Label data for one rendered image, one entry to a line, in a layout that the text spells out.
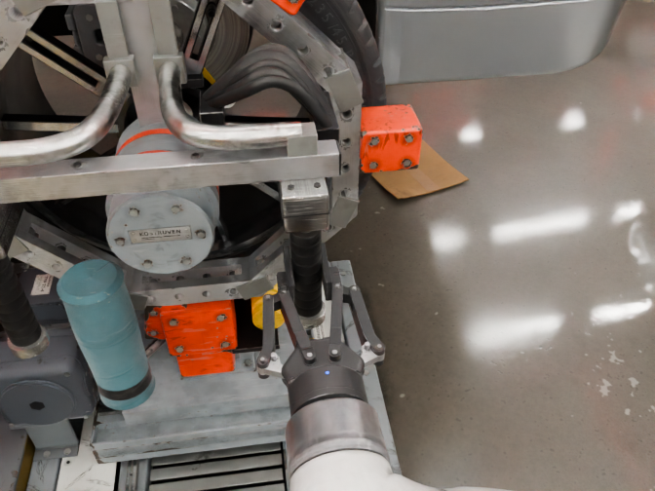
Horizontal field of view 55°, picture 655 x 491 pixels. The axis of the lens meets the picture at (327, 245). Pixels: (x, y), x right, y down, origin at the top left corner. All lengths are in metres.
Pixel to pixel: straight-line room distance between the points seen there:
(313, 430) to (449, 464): 1.02
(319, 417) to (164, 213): 0.32
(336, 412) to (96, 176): 0.34
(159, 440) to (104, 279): 0.60
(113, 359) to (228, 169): 0.42
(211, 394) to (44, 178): 0.80
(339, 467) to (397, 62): 0.92
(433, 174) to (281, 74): 1.70
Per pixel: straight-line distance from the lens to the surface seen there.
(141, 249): 0.80
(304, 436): 0.56
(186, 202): 0.75
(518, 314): 1.90
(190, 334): 1.11
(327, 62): 0.83
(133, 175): 0.68
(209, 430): 1.41
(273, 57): 0.72
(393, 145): 0.91
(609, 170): 2.58
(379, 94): 0.96
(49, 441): 1.57
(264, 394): 1.38
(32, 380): 1.31
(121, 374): 1.01
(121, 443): 1.45
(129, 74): 0.80
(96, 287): 0.91
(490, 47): 1.34
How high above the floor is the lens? 1.35
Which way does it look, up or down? 42 degrees down
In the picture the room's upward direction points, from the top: straight up
